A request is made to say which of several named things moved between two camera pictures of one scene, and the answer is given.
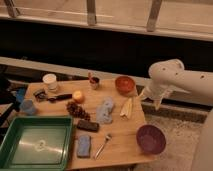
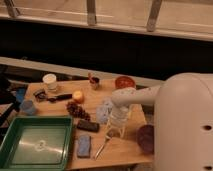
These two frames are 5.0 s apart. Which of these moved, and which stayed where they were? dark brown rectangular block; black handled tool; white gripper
Moved: white gripper
Stayed: dark brown rectangular block; black handled tool
